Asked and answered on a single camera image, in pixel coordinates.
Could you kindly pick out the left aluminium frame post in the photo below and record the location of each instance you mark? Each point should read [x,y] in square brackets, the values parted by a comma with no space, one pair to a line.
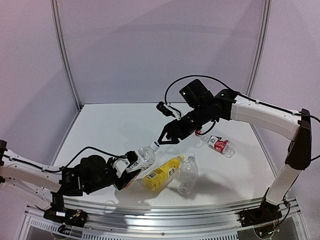
[64,54]

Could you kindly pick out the yellow drink bottle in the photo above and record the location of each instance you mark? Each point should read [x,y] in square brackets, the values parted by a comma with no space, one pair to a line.
[161,175]

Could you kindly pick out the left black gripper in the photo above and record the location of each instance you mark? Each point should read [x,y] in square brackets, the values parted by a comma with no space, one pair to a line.
[119,179]

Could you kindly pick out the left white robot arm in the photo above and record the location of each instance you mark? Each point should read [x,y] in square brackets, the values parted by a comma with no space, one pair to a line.
[42,184]

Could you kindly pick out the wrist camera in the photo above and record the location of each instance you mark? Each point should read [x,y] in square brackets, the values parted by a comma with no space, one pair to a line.
[120,166]
[169,111]

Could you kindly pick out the aluminium frame post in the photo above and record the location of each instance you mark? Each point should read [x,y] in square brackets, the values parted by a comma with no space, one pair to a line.
[64,54]
[260,46]

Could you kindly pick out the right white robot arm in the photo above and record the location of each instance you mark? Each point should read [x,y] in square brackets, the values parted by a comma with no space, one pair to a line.
[228,105]

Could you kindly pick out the clear empty plastic bottle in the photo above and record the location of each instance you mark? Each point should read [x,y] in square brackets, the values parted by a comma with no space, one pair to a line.
[188,175]

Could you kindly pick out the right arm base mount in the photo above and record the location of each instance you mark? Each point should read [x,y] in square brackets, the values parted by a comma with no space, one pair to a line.
[265,218]

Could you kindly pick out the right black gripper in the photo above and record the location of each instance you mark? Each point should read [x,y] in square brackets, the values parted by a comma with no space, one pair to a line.
[181,128]

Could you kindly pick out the red label water bottle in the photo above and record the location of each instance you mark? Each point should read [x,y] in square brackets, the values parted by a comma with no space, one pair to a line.
[218,144]

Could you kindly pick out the front aluminium rail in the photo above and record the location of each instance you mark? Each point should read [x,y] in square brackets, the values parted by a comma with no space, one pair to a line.
[196,222]

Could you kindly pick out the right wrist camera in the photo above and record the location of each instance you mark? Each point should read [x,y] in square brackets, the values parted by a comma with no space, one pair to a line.
[169,111]

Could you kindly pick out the right aluminium frame post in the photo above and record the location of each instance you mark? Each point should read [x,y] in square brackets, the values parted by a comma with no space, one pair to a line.
[260,46]

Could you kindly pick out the blue white bottle cap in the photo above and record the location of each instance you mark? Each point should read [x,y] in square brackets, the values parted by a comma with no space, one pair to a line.
[154,146]

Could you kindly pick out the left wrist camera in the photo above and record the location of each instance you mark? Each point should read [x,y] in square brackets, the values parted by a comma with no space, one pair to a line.
[120,166]

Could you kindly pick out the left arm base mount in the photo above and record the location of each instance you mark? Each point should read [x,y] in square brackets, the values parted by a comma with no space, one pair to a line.
[66,217]

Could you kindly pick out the fruit tea bottle white label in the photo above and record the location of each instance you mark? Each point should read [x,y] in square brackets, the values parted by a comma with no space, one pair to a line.
[146,158]

